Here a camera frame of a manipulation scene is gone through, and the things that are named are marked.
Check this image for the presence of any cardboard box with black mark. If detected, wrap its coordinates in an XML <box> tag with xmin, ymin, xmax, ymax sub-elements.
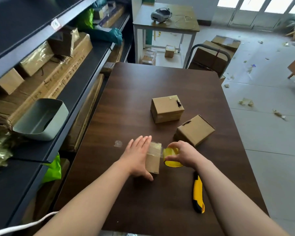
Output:
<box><xmin>150</xmin><ymin>95</ymin><xmax>185</xmax><ymax>124</ymax></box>

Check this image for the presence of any yellow packing tape roll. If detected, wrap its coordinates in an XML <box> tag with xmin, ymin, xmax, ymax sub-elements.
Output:
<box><xmin>163</xmin><ymin>147</ymin><xmax>184</xmax><ymax>168</ymax></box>

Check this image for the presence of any dark metal shelf rack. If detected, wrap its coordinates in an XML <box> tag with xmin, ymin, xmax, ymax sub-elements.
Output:
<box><xmin>0</xmin><ymin>0</ymin><xmax>134</xmax><ymax>234</ymax></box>

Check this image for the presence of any thin looped string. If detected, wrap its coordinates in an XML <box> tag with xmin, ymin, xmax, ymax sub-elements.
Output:
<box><xmin>173</xmin><ymin>14</ymin><xmax>196</xmax><ymax>30</ymax></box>

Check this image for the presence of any black metal cart handle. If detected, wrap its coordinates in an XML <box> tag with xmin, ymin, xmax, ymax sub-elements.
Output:
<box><xmin>185</xmin><ymin>44</ymin><xmax>232</xmax><ymax>72</ymax></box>

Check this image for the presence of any person's right forearm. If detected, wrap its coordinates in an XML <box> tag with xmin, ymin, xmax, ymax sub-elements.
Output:
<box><xmin>193</xmin><ymin>158</ymin><xmax>292</xmax><ymax>236</ymax></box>

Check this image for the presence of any person's left forearm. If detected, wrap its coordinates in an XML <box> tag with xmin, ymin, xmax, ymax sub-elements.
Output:
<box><xmin>34</xmin><ymin>161</ymin><xmax>131</xmax><ymax>236</ymax></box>

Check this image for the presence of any small cardboard box on floor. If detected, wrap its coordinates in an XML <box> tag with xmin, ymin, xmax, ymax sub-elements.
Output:
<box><xmin>164</xmin><ymin>45</ymin><xmax>176</xmax><ymax>58</ymax></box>

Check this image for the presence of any person's right hand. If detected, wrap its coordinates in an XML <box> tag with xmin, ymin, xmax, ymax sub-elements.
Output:
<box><xmin>165</xmin><ymin>141</ymin><xmax>200</xmax><ymax>170</ymax></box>

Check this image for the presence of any light wooden side table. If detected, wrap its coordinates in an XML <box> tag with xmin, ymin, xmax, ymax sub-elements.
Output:
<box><xmin>132</xmin><ymin>3</ymin><xmax>201</xmax><ymax>69</ymax></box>

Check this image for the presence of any dark brown cardboard box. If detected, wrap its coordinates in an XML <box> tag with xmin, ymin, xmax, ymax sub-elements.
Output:
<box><xmin>47</xmin><ymin>26</ymin><xmax>80</xmax><ymax>57</ymax></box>

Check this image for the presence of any cardboard box wrapped in tape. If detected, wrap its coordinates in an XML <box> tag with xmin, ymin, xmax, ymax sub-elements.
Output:
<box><xmin>19</xmin><ymin>41</ymin><xmax>55</xmax><ymax>77</ymax></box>

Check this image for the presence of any taped cardboard box on cart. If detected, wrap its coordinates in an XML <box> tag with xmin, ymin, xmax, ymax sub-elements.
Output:
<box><xmin>211</xmin><ymin>35</ymin><xmax>241</xmax><ymax>52</ymax></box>

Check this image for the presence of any flat cardboard package on floor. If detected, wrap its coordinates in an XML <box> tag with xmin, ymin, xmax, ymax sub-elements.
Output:
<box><xmin>140</xmin><ymin>48</ymin><xmax>157</xmax><ymax>66</ymax></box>

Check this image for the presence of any small taped cardboard box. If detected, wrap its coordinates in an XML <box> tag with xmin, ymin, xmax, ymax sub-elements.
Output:
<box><xmin>145</xmin><ymin>142</ymin><xmax>162</xmax><ymax>174</ymax></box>

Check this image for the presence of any small plain cardboard box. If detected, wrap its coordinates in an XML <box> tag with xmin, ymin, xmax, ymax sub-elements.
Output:
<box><xmin>0</xmin><ymin>68</ymin><xmax>25</xmax><ymax>95</ymax></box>

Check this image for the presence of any white grey headset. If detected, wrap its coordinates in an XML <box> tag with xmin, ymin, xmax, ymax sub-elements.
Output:
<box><xmin>151</xmin><ymin>7</ymin><xmax>173</xmax><ymax>23</ymax></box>

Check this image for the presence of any bright green plastic bag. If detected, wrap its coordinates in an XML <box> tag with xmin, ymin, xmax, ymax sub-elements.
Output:
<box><xmin>41</xmin><ymin>152</ymin><xmax>62</xmax><ymax>184</ymax></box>

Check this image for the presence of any grey-green plastic bin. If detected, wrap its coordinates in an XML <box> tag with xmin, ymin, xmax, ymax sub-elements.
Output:
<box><xmin>12</xmin><ymin>98</ymin><xmax>69</xmax><ymax>142</ymax></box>

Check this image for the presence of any yellow black utility knife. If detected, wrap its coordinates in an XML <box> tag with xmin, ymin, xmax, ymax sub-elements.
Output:
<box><xmin>193</xmin><ymin>171</ymin><xmax>205</xmax><ymax>214</ymax></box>

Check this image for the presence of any person's left hand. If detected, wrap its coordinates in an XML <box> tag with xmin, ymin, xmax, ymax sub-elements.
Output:
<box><xmin>118</xmin><ymin>136</ymin><xmax>154</xmax><ymax>182</ymax></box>

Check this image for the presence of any long flat printed cardboard carton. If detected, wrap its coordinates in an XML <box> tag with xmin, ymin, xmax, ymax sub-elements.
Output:
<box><xmin>0</xmin><ymin>32</ymin><xmax>93</xmax><ymax>130</ymax></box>

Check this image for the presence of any white cable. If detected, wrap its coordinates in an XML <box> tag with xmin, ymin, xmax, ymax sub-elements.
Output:
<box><xmin>0</xmin><ymin>211</ymin><xmax>59</xmax><ymax>236</ymax></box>

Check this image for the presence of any teal plastic bag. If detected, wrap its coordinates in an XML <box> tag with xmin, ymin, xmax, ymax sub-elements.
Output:
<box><xmin>87</xmin><ymin>25</ymin><xmax>123</xmax><ymax>46</ymax></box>

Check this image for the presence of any cardboard box with torn slit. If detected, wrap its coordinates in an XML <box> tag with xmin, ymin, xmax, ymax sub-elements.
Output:
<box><xmin>174</xmin><ymin>114</ymin><xmax>216</xmax><ymax>147</ymax></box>

